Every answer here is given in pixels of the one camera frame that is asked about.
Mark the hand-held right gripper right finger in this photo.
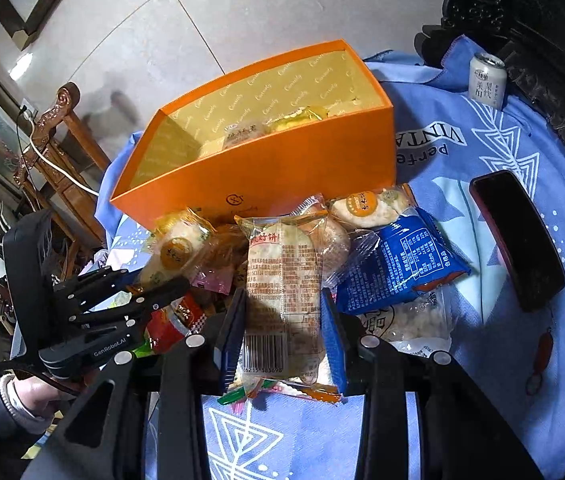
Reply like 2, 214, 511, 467
319, 287, 545, 480

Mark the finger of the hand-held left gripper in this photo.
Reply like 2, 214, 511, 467
37, 277, 193, 376
52, 267, 138, 321

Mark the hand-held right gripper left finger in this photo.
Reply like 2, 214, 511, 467
22, 287, 248, 480

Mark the pink snack packet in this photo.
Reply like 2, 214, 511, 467
190, 267, 236, 293

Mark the clear rice cracker packet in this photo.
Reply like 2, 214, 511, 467
217, 215, 345, 407

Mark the clear packet of white balls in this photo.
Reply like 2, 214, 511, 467
357, 287, 453, 356

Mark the clear brown bun packet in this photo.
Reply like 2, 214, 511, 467
295, 194, 358, 281

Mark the blue snack packet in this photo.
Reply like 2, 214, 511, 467
335, 207, 470, 316

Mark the orange cardboard box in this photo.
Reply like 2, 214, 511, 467
110, 39, 397, 233

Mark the person's left hand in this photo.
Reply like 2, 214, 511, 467
0, 372, 88, 433

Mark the red snack packet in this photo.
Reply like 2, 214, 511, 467
145, 292, 213, 356

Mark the round cake packet orange label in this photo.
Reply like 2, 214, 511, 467
140, 207, 218, 291
329, 183, 418, 233

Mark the blue printed tablecloth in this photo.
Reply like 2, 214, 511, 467
95, 50, 565, 480

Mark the carved wooden chair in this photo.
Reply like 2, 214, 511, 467
12, 82, 113, 261

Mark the white round cake packet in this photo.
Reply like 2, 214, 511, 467
221, 121, 269, 150

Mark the red phone charm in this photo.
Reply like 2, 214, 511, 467
525, 327, 555, 396

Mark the black smartphone red case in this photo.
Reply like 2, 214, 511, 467
469, 170, 565, 313

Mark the white drink can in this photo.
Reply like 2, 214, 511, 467
468, 52, 508, 109

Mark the dark carved wooden furniture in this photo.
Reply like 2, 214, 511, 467
415, 0, 565, 191

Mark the white cable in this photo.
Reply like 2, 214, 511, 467
17, 107, 100, 196

